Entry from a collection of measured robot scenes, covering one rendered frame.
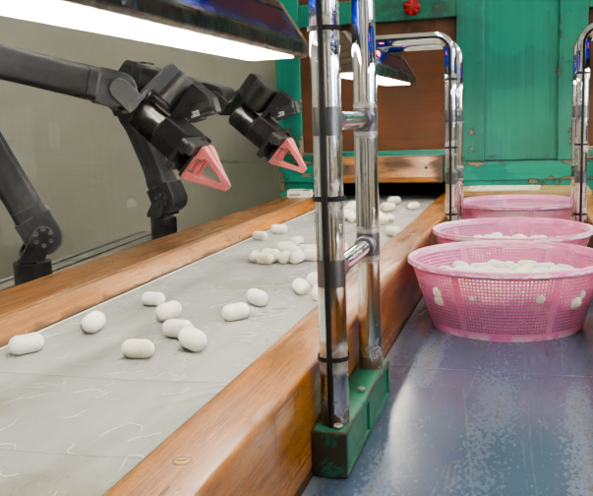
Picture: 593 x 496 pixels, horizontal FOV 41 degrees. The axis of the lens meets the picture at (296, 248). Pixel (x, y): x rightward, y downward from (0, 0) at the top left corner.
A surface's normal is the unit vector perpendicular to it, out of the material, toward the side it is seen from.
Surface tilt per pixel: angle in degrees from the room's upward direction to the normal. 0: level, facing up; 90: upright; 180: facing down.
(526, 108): 90
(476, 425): 0
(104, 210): 90
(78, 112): 90
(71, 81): 91
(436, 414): 0
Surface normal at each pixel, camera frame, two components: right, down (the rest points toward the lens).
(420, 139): -0.29, 0.15
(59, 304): 0.66, -0.69
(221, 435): -0.04, -0.99
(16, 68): 0.42, 0.20
